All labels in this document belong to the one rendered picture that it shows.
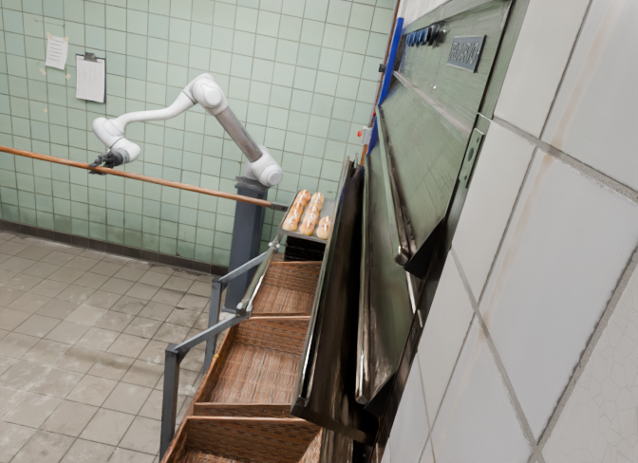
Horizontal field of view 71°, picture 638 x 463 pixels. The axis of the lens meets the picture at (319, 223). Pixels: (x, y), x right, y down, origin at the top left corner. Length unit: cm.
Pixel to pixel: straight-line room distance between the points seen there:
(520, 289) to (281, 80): 306
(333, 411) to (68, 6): 349
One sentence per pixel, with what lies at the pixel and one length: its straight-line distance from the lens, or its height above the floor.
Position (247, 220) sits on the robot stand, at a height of 77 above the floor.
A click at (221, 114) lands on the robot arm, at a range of 262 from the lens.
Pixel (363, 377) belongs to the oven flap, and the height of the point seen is 147.
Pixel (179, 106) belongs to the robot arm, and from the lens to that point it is 274.
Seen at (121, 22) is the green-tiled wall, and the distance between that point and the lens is 370.
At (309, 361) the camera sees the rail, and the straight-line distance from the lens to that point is 85.
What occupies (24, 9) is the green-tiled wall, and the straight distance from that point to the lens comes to 408.
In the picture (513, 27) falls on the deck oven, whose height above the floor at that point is 203.
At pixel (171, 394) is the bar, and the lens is 173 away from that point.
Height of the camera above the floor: 198
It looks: 22 degrees down
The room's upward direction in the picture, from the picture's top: 11 degrees clockwise
